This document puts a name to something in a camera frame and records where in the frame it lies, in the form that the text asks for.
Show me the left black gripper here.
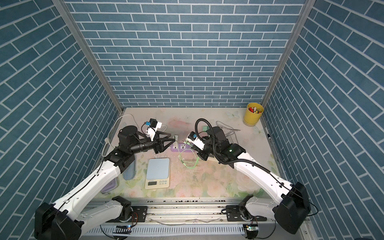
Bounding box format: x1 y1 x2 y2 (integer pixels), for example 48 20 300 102
129 131 174 155

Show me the grey blue case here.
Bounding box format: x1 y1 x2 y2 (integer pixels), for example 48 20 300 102
123 161 136 181

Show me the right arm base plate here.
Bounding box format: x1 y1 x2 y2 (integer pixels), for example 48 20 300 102
221 205 268 222

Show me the white power strip cable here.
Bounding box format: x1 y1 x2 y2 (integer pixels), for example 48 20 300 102
101 113 169 158

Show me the blue electronic scale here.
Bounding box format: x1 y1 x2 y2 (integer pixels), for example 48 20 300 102
145 158 170 190

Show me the yellow pen cup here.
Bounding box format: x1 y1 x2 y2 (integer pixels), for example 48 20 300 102
243 103 264 127

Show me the purple case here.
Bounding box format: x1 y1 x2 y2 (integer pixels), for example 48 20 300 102
101 178 119 194

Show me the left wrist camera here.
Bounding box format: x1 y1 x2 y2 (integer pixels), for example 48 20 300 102
145 119 162 141

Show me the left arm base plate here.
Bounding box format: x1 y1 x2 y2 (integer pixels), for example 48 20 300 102
121 206 148 225

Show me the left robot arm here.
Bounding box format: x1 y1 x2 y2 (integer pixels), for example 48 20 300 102
34 126 175 240

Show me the aluminium rail frame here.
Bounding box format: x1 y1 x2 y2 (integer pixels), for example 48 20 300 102
79 196 316 240

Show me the white charger adapter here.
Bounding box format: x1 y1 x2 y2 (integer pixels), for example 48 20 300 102
173 135 179 149

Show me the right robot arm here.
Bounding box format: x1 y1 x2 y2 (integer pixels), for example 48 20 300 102
187 127 311 234

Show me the purple power strip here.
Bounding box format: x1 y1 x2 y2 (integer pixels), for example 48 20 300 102
171 142 191 152

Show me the green charging cable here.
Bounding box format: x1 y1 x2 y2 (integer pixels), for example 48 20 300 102
177 142 200 170

